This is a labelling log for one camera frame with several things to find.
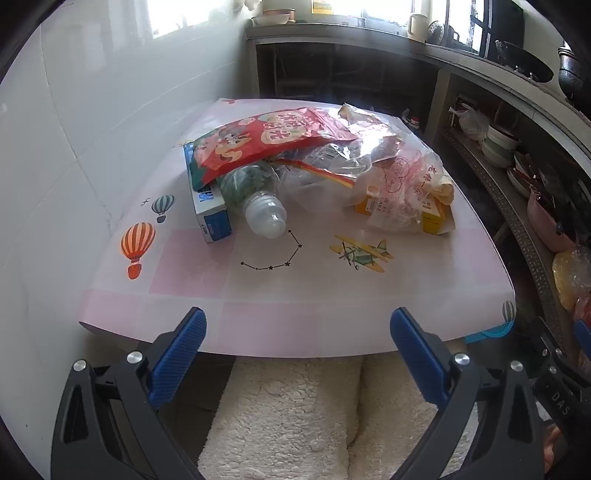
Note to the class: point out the metal kettle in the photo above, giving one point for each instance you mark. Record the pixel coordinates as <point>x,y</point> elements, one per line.
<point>438,32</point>

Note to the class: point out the white plastic bag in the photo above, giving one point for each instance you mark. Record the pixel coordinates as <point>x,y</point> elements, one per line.
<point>471,122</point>

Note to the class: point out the yellow box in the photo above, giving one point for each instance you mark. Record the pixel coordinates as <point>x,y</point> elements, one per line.
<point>436,221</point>

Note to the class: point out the blue and white box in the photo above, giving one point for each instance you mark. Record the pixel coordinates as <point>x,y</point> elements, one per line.
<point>212,217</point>

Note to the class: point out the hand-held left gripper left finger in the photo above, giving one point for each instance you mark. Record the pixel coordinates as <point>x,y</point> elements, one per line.
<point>180,355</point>

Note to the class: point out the green plastic bottle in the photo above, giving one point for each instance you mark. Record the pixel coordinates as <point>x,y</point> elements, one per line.
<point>254,194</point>

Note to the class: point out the metal shelf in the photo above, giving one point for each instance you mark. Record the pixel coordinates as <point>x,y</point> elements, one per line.
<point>508,217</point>

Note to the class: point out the copper pot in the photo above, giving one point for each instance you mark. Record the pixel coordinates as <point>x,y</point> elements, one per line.
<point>279,11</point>

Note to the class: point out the red-printed clear plastic bag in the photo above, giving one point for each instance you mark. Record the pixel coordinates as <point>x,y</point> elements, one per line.
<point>401,184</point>

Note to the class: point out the black wok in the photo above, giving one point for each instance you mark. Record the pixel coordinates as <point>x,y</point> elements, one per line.
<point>524,62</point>

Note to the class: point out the black cooking pot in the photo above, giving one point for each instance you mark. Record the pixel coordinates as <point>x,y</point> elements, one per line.
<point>572,69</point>

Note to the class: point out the pink basin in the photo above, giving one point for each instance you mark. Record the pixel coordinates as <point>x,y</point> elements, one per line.
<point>549,226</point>

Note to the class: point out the white fleece pants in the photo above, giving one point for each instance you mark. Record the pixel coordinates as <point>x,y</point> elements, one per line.
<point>286,415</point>

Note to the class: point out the white mug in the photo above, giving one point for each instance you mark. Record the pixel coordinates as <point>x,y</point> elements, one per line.
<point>417,25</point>

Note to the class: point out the yellow plastic bag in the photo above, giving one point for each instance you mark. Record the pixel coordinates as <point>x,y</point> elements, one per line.
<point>570,277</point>

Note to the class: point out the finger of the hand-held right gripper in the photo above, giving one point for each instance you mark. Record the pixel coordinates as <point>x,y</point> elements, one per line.
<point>584,334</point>
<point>551,364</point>

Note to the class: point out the person's right hand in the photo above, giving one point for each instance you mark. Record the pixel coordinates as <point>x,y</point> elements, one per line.
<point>554,447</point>

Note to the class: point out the red snack bag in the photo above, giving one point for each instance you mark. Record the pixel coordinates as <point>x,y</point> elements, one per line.
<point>258,138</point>

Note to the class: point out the concrete counter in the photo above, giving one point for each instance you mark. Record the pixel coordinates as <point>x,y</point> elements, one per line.
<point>323,31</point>

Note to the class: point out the stack of bowls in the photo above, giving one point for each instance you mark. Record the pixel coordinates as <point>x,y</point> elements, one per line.
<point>501,145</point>

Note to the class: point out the stack of plates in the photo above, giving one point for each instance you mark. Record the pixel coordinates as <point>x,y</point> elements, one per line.
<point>519,173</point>

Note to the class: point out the cooking oil bottle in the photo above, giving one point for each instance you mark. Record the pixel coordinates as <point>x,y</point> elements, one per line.
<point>411,120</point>

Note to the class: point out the white bowl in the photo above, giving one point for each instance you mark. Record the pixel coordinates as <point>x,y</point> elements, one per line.
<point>272,19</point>

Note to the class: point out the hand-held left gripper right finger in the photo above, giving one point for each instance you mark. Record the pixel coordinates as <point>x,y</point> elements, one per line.
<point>418,355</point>

